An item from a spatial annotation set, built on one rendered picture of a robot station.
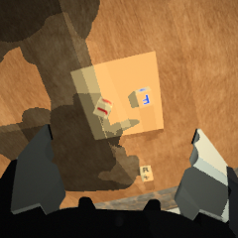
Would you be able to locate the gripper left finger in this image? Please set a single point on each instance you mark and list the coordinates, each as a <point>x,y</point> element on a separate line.
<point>30,187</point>

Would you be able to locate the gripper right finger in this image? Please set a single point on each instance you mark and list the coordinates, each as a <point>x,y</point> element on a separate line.
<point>208,191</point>

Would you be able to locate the light orange mat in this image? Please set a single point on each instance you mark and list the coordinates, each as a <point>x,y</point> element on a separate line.
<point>117,81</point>

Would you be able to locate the beige letter block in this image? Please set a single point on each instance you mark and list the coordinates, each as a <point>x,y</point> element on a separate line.
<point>145,97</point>
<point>146,173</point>
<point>103,107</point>

